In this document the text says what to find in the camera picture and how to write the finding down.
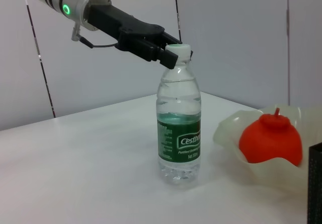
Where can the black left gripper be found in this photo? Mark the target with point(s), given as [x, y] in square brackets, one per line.
[130, 32]

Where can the clear green-label water bottle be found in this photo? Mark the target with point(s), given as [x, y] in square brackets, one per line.
[178, 138]

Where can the red-orange toy orange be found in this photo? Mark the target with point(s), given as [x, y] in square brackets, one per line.
[269, 141]

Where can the pale green glass fruit plate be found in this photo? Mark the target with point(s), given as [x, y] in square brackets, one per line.
[264, 173]

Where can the black mesh pen holder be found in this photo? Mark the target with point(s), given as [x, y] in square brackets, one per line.
[315, 183]

